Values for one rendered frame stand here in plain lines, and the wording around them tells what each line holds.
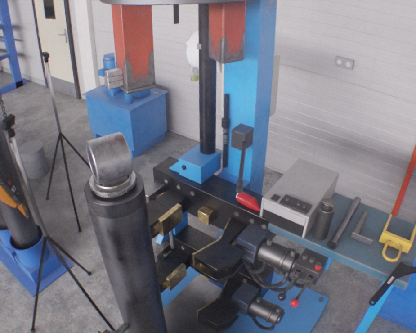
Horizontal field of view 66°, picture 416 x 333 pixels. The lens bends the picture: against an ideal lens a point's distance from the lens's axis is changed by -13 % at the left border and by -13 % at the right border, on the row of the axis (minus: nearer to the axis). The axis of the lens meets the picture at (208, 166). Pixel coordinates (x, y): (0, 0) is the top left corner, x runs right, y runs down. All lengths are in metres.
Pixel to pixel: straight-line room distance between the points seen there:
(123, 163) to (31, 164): 2.99
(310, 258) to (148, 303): 0.73
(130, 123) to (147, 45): 2.70
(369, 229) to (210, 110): 0.97
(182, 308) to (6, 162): 1.50
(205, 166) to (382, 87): 1.83
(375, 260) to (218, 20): 1.20
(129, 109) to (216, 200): 2.17
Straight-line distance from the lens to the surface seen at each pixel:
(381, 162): 3.42
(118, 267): 1.43
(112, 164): 1.15
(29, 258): 2.88
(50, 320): 2.80
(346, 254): 1.65
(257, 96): 1.71
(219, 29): 1.38
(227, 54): 1.40
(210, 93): 1.77
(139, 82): 1.25
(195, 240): 2.25
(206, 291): 2.56
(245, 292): 2.06
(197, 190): 1.87
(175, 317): 2.45
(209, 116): 1.82
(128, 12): 1.18
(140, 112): 3.94
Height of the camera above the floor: 2.22
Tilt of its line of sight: 34 degrees down
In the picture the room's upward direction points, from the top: straight up
